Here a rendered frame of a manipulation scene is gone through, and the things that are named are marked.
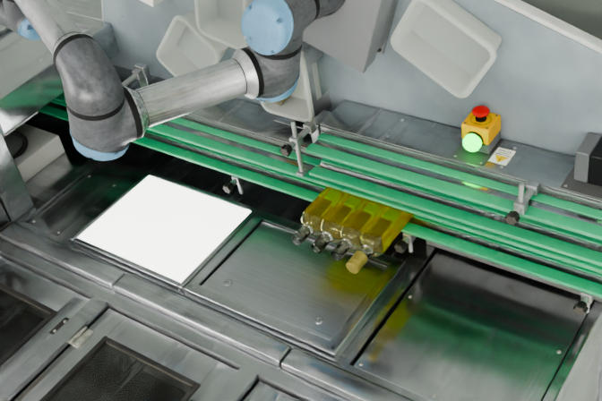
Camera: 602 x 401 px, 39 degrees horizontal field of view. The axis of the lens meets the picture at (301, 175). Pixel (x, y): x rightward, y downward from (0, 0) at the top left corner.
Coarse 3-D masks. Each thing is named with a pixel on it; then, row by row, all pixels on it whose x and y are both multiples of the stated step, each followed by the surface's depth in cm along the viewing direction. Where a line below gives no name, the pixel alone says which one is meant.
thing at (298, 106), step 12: (300, 60) 215; (300, 72) 228; (300, 84) 231; (300, 96) 234; (264, 108) 234; (276, 108) 233; (288, 108) 232; (300, 108) 231; (312, 108) 224; (300, 120) 228
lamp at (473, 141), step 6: (468, 132) 199; (474, 132) 198; (468, 138) 197; (474, 138) 196; (480, 138) 197; (468, 144) 197; (474, 144) 197; (480, 144) 197; (468, 150) 199; (474, 150) 198
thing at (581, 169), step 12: (588, 132) 188; (588, 144) 185; (600, 144) 184; (576, 156) 184; (588, 156) 182; (600, 156) 181; (576, 168) 186; (588, 168) 184; (600, 168) 182; (588, 180) 187; (600, 180) 184
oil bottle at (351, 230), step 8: (368, 200) 213; (360, 208) 211; (368, 208) 211; (376, 208) 210; (352, 216) 209; (360, 216) 209; (368, 216) 208; (344, 224) 207; (352, 224) 207; (360, 224) 207; (368, 224) 207; (344, 232) 206; (352, 232) 205; (360, 232) 205; (352, 240) 205; (352, 248) 206
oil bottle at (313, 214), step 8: (328, 192) 217; (336, 192) 217; (344, 192) 217; (320, 200) 215; (328, 200) 215; (336, 200) 215; (312, 208) 214; (320, 208) 213; (328, 208) 213; (304, 216) 212; (312, 216) 211; (320, 216) 211; (304, 224) 211; (312, 224) 210; (320, 224) 211; (312, 232) 212; (320, 232) 212
